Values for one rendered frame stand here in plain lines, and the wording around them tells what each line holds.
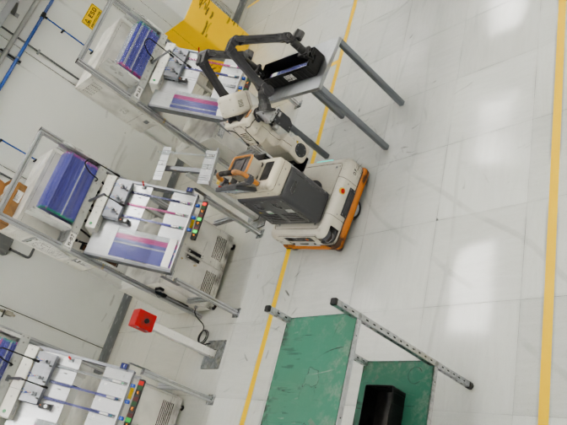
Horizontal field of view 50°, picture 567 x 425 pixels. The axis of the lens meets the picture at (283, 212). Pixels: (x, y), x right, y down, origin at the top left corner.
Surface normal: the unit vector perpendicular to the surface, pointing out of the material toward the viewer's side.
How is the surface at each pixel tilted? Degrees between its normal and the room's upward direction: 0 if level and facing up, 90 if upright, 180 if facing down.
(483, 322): 0
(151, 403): 90
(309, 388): 0
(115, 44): 90
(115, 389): 47
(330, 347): 0
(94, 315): 90
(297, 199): 90
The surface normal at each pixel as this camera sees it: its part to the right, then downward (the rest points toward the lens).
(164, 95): -0.02, -0.47
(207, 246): 0.68, -0.18
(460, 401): -0.69, -0.48
